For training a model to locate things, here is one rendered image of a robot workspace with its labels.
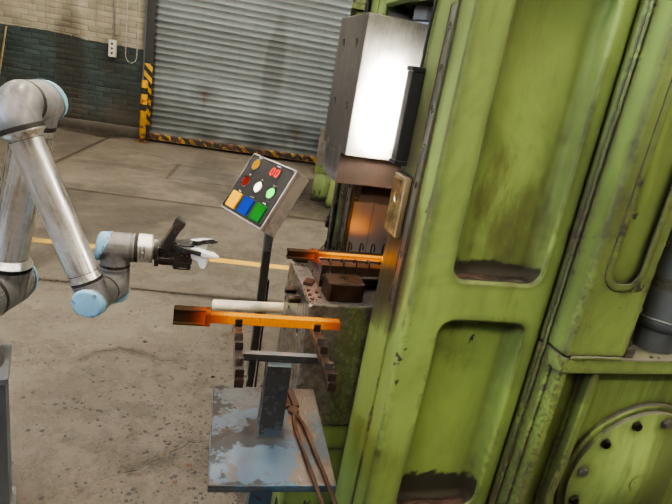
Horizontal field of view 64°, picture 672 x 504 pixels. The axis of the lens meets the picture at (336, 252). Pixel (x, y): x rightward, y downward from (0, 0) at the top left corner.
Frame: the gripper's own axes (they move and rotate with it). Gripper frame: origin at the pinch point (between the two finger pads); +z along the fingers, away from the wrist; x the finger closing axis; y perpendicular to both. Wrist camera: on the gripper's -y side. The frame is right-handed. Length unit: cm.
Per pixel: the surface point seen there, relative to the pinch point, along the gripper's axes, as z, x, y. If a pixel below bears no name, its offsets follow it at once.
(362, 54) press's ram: 33, 13, -65
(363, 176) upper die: 42, 8, -30
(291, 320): 17.9, 40.3, 5.2
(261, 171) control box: 19, -60, -15
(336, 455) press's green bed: 46, 21, 67
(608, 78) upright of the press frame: 88, 47, -69
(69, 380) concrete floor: -58, -76, 100
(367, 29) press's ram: 34, 13, -72
